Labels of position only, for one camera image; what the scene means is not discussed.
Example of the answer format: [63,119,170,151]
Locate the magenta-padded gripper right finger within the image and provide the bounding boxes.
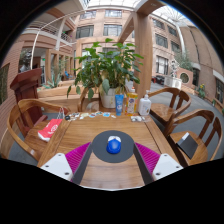
[132,142,184,186]

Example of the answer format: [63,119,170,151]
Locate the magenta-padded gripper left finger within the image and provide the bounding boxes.
[39,141,94,186]

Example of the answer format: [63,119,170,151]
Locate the blue and white computer mouse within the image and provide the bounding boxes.
[106,135,123,155]

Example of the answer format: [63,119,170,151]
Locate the round dark grey mouse pad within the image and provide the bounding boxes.
[91,129,135,164]

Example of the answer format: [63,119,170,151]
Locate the black notebook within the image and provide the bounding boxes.
[175,131,199,160]

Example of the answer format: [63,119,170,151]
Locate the clear plastic packet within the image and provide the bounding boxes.
[130,115,147,123]

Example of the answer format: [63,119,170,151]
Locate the empty round-backed wooden armchair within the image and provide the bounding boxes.
[146,87,192,134]

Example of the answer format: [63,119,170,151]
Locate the white pump bottle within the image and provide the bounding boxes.
[137,89,153,117]

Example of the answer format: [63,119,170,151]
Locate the wooden armchair holding black notebook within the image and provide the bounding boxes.
[166,109,224,167]

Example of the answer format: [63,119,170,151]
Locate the wooden armchair holding red packet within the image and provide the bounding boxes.
[0,98,69,161]

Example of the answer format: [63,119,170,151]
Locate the wooden armchair behind plant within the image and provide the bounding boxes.
[77,87,129,113]

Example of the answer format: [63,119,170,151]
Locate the yellow liquid bottle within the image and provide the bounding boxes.
[125,86,139,117]

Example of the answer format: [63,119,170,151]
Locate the long wooden planter box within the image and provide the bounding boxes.
[37,84,101,103]

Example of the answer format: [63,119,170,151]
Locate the blue squeeze tube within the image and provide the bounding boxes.
[114,94,125,117]

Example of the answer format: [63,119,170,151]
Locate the spiky green agave plant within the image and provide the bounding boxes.
[43,73,64,89]

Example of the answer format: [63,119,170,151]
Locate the yellow flowering potted plant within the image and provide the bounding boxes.
[197,83,207,99]

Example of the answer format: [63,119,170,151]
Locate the dark red wooden podium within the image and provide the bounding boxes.
[9,67,48,128]

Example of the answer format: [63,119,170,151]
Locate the dark bust statue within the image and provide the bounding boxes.
[19,49,34,73]

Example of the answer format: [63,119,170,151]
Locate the leafy plant in white pot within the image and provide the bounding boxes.
[66,37,145,109]

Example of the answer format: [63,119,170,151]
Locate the keys on white lanyard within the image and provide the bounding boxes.
[57,107,72,122]

